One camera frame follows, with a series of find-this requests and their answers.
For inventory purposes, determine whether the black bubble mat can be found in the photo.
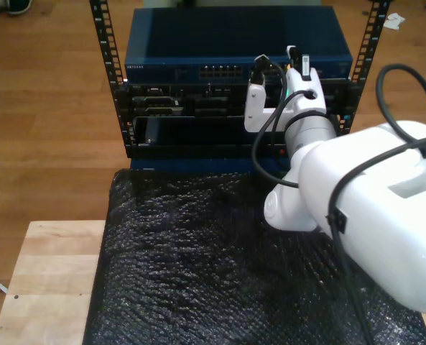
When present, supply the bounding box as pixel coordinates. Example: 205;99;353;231
83;167;426;345

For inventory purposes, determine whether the person's dark shoe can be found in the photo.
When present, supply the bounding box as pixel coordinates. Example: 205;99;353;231
6;0;34;16

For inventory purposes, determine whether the black cable with clip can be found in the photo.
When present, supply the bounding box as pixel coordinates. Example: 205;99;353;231
325;138;426;345

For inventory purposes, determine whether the black rack drawer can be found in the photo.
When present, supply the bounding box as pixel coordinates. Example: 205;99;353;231
128;115;343;159

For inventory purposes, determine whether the white crumpled paper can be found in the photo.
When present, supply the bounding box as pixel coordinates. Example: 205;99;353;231
383;13;407;32

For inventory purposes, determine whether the blue base plate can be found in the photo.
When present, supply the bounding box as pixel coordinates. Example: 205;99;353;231
129;156;289;174

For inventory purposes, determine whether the blue network switch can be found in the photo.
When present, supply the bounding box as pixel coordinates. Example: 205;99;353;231
124;6;353;84

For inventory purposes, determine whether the black rack server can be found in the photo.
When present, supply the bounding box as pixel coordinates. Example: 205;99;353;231
126;83;351;118

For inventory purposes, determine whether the black cable with angled connector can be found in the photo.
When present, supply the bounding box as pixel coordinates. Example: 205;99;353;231
251;88;320;188

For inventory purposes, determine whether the thick black cable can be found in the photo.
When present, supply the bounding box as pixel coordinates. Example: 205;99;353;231
376;64;426;144

